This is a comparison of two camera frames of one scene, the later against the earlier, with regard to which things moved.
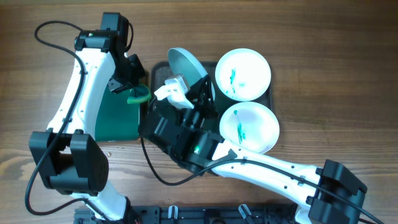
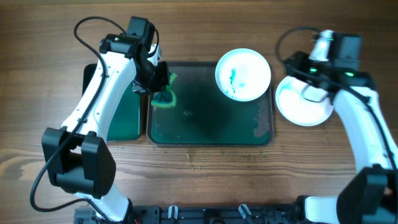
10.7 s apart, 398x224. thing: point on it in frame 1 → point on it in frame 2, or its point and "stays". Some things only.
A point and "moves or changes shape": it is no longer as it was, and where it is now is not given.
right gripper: (204, 103) → (301, 60)
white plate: (252, 125) → (295, 109)
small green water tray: (116, 119) stays
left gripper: (137, 72) → (161, 79)
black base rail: (195, 214) stays
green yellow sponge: (139, 94) moves or changes shape
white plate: (243, 74) stays
